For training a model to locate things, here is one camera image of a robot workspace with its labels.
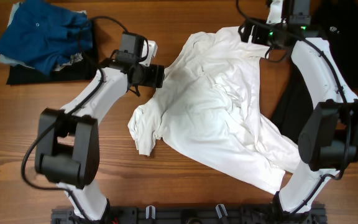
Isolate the white t-shirt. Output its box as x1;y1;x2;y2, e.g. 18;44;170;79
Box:
128;27;300;194

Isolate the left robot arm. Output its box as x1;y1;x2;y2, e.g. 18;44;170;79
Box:
29;44;164;223

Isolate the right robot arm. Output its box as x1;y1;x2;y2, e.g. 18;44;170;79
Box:
238;17;358;221

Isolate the black folded garment left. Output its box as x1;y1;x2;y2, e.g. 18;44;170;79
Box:
0;12;98;85

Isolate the light grey folded garment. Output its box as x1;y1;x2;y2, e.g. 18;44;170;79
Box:
0;2;87;72

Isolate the black t-shirt with logo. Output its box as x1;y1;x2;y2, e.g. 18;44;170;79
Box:
270;0;358;143

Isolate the blue polo shirt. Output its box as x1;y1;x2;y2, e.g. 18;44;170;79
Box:
0;0;93;76

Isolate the left grey rail clip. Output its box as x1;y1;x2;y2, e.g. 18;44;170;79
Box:
145;205;156;220

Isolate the grey rail clip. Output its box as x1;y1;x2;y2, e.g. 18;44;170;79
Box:
215;203;227;219
145;205;156;220

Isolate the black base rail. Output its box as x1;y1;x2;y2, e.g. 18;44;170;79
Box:
50;204;328;224

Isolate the right grey rail clip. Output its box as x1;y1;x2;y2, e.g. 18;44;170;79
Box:
215;203;227;219

